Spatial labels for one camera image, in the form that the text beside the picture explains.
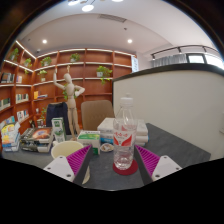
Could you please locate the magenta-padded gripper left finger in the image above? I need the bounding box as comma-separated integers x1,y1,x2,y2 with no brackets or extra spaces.
43,144,95,187

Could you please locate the black framed window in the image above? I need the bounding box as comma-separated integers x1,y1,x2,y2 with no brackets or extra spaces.
186,52,224,70

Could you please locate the grey window curtain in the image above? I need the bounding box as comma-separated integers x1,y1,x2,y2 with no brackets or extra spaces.
151,53,188,69

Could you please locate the clear plastic water bottle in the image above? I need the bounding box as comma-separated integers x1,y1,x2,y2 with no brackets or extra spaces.
112,94,139,171

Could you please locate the branched globe ceiling lamp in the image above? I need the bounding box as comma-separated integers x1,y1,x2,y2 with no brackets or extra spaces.
66,0,124,13

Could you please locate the wooden wall shelf unit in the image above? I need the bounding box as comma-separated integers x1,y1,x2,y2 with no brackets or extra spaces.
0,39,138,135

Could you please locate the ceiling air vent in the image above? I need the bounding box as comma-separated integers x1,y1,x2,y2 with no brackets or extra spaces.
97,13,128,24

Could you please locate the stack of magazines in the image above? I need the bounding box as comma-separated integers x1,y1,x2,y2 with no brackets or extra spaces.
19,126,54,154

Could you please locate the wooden artist mannequin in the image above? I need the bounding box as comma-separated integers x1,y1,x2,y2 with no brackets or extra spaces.
53,64,86,141

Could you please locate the dark office chair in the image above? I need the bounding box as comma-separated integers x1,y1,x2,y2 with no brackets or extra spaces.
45,102,71,136

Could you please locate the green and white tissue box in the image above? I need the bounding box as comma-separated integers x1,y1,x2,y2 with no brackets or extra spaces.
76,130,101,155

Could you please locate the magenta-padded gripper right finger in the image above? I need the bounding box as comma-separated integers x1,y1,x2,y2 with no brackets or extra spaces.
133,144,183,186

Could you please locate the white tissue pack stack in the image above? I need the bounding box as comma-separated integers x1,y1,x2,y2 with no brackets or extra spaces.
96,117,150,148

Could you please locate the round red coaster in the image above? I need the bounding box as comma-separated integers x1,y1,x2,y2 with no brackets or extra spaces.
112,159,139,176

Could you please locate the cream plastic cup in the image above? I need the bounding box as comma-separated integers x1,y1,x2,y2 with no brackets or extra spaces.
50,140,92,185

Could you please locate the tan upholstered chair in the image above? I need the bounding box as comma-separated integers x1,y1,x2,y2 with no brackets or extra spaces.
80,99,116,132

